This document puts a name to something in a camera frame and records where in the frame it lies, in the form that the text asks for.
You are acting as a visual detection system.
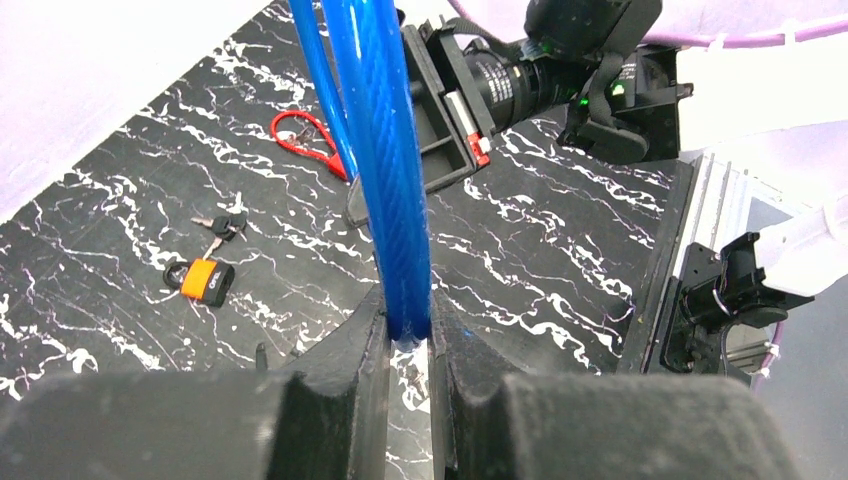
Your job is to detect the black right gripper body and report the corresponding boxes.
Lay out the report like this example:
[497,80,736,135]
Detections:
[401,1,693,193]

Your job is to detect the black padlock keys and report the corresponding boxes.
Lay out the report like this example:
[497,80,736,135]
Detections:
[191,213,248,260]

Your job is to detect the blue cable lock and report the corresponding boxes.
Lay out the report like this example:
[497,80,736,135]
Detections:
[290,1,431,351]

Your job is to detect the red cable lock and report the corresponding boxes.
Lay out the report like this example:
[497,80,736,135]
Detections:
[270,110,349,182]

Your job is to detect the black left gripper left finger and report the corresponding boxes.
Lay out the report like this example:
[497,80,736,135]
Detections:
[1,287,391,479]

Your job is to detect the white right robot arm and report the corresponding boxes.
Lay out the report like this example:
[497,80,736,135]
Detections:
[402,1,847,374]

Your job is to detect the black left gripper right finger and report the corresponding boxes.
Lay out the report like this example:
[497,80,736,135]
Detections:
[428,292,800,479]

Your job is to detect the orange black padlock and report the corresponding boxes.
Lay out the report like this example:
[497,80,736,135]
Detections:
[162,258,235,308]

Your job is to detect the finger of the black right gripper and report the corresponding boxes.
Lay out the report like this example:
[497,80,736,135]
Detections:
[343,176,368,229]

